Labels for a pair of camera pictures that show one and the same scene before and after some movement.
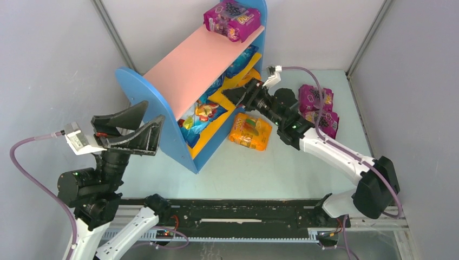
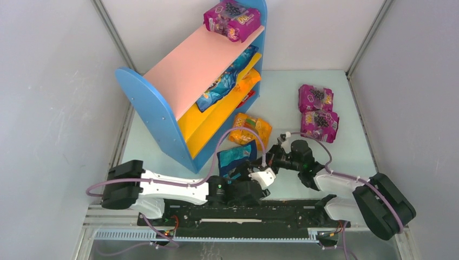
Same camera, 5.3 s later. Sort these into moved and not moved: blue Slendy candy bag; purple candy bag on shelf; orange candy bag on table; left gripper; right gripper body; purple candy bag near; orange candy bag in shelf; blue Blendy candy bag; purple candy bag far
Moved: blue Slendy candy bag; blue Blendy candy bag; left gripper; right gripper body
Not moved: orange candy bag on table; orange candy bag in shelf; purple candy bag far; purple candy bag on shelf; purple candy bag near
